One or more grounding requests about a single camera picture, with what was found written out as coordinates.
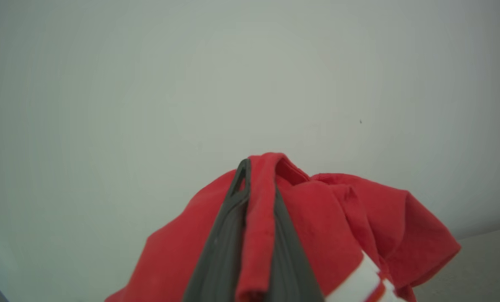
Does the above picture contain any grey fabric sofa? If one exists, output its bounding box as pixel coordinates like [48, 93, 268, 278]
[413, 225, 500, 302]

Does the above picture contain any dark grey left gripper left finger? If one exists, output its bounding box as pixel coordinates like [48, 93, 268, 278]
[183, 158, 251, 302]

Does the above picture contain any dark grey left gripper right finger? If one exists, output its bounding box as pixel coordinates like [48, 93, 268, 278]
[266, 186, 326, 302]

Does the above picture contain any red jersey with number print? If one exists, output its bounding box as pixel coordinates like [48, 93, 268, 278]
[105, 152, 461, 302]

